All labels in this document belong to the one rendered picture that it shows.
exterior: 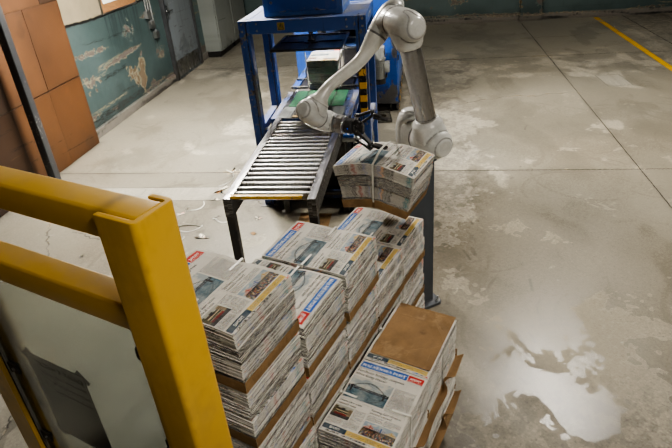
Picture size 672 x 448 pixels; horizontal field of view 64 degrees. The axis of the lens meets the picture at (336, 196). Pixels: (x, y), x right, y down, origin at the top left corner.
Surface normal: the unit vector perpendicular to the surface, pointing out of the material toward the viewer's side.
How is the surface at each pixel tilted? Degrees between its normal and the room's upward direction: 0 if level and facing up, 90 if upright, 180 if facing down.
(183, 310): 90
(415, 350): 0
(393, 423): 1
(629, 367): 0
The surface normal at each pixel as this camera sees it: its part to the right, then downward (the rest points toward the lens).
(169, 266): 0.88, 0.16
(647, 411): -0.07, -0.88
